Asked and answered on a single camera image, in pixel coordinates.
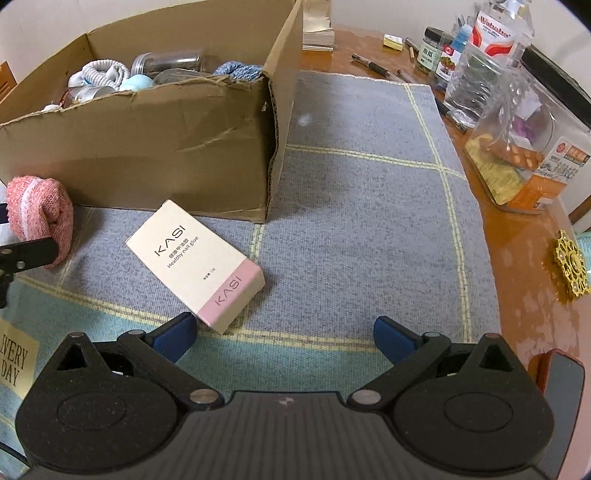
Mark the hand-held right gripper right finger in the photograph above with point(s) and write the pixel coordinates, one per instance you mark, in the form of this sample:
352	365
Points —
392	339

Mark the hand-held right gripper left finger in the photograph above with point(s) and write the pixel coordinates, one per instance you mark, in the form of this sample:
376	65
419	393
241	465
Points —
178	334

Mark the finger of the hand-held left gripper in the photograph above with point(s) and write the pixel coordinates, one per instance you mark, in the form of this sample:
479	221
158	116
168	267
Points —
2	213
32	254

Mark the pink knit sock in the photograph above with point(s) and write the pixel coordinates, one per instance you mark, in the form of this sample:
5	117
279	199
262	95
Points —
46	212

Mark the pink and cream carton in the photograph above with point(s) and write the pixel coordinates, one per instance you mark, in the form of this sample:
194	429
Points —
198	263

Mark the jar of gold capsules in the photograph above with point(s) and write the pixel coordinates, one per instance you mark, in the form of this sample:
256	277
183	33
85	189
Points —
90	94

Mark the brown cardboard box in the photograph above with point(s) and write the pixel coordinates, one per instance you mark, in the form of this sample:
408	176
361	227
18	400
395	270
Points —
138	147

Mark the white sock with blue stripe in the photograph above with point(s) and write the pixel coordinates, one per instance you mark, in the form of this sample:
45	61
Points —
99	70

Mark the blue and white round toy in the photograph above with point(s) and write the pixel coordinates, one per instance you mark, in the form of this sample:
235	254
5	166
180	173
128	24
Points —
136	82

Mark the clear jar with dark contents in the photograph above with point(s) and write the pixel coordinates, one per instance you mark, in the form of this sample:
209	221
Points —
171	62

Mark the blue and white knit sock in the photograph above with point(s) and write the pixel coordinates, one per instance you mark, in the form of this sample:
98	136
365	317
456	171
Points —
238	71

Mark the yellow paper note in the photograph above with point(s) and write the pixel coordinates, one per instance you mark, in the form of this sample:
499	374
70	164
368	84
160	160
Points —
16	360

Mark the wooden chair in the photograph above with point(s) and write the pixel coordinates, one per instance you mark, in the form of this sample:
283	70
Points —
582	210
5	83

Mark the blue grey checked blanket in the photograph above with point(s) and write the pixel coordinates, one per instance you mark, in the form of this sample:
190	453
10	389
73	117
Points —
369	207

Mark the red phone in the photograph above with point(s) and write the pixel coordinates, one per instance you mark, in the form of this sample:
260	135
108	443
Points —
561	406

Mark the gold ornament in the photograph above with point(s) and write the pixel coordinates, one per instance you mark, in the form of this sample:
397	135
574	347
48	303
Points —
572	265

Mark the black pen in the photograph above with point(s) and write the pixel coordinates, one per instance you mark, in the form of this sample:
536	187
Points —
450	115

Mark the large clear jar black lid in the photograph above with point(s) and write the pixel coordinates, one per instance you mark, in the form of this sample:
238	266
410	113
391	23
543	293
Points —
531	152

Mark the small jar red label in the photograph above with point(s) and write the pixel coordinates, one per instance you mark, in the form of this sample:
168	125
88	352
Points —
447	67

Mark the small jar green label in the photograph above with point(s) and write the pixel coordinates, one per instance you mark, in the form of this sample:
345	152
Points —
434	50

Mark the clear water bottle red label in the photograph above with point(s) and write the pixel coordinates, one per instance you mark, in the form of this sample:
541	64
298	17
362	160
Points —
489	60

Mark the small yellow box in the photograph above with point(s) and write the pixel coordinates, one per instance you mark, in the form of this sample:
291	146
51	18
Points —
392	41

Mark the small blue bottle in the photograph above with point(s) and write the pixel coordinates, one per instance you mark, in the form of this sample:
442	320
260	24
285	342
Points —
461	37

